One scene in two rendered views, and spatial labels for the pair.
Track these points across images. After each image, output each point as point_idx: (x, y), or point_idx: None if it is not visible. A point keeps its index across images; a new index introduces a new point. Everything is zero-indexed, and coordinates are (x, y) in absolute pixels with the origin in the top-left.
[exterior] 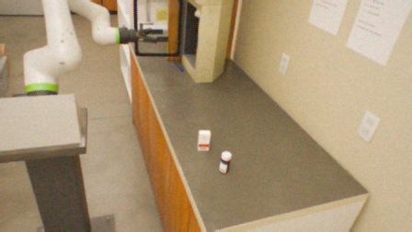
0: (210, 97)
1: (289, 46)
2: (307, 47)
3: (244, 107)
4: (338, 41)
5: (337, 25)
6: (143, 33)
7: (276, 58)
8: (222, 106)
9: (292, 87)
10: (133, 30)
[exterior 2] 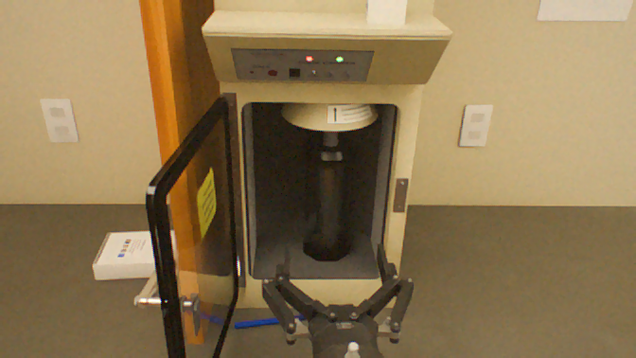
0: (480, 297)
1: (481, 86)
2: (544, 67)
3: (519, 253)
4: (633, 28)
5: (627, 0)
6: (337, 309)
7: (438, 126)
8: (527, 288)
9: (513, 155)
10: (360, 328)
